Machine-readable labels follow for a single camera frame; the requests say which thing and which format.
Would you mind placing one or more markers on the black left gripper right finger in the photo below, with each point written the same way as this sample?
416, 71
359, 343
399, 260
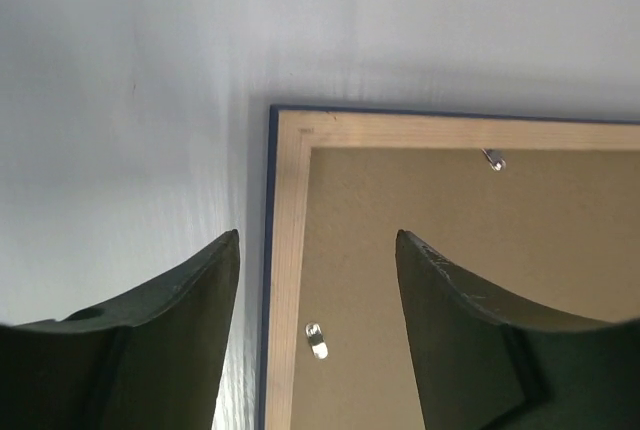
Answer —
486, 358

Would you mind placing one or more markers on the wooden picture frame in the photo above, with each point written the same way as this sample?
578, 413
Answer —
296, 133

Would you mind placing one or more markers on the brown cardboard backing board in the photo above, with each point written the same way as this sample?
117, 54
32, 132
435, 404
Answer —
560, 228

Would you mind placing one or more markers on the metal backing clip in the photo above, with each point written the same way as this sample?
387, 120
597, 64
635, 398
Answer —
316, 340
495, 159

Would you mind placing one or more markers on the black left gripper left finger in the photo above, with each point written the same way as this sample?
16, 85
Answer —
149, 358

